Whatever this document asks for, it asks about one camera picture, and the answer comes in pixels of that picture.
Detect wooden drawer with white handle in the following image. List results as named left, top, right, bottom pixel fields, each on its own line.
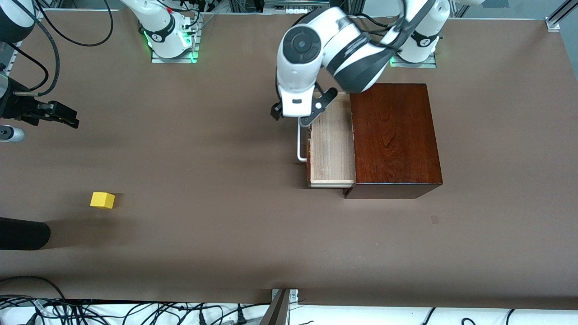
left=297, top=93, right=357, bottom=189

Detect yellow cube block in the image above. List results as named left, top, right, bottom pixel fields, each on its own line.
left=90, top=192, right=116, bottom=209

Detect dark brown wooden cabinet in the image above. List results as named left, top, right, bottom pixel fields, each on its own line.
left=342, top=83, right=443, bottom=200

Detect white power strip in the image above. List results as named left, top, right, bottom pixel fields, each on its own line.
left=264, top=0, right=330, bottom=13

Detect black padded cylinder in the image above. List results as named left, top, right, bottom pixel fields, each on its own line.
left=0, top=217, right=51, bottom=251

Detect diagonal aluminium profile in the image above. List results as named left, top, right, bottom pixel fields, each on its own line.
left=549, top=0, right=578, bottom=23

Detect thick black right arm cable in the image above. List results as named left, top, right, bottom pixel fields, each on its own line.
left=0, top=14, right=61, bottom=98

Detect aluminium side rail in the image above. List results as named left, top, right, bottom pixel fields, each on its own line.
left=0, top=18, right=30, bottom=77

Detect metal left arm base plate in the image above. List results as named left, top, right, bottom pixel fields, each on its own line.
left=391, top=56, right=438, bottom=69

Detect black arched cable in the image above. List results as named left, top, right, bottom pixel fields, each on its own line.
left=0, top=276, right=68, bottom=302

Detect small metal bracket plate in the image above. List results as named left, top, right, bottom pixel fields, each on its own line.
left=271, top=289, right=299, bottom=304

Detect black cable tangle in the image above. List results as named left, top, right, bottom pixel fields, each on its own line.
left=0, top=296, right=271, bottom=325

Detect aluminium frame strut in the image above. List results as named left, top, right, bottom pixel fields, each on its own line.
left=260, top=289, right=292, bottom=325

